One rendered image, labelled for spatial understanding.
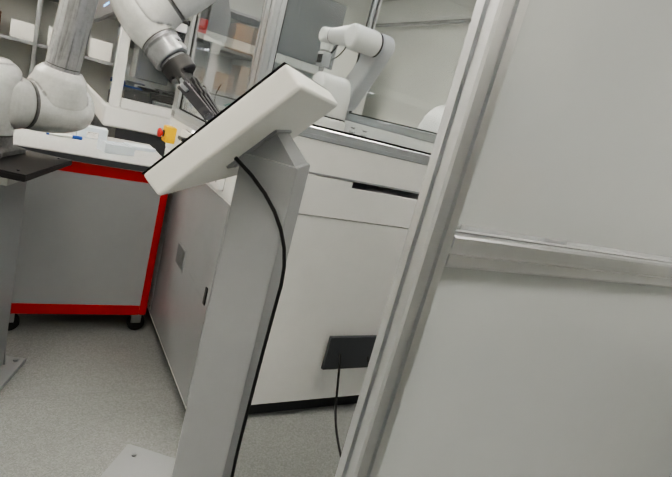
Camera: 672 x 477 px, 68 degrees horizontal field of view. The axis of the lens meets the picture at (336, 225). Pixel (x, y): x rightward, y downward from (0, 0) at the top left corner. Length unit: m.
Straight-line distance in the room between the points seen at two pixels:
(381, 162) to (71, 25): 1.07
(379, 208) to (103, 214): 1.11
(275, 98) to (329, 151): 0.85
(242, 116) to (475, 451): 0.64
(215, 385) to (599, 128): 0.90
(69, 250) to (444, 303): 1.80
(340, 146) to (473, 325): 1.08
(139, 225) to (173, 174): 1.35
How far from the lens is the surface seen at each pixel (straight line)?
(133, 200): 2.19
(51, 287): 2.29
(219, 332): 1.13
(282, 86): 0.82
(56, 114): 1.82
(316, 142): 1.63
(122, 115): 2.82
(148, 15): 1.29
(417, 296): 0.59
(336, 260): 1.80
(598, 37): 0.73
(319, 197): 1.68
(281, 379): 1.94
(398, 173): 1.83
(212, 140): 0.85
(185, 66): 1.26
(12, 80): 1.75
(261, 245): 1.04
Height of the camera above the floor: 1.13
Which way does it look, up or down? 12 degrees down
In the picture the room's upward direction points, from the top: 15 degrees clockwise
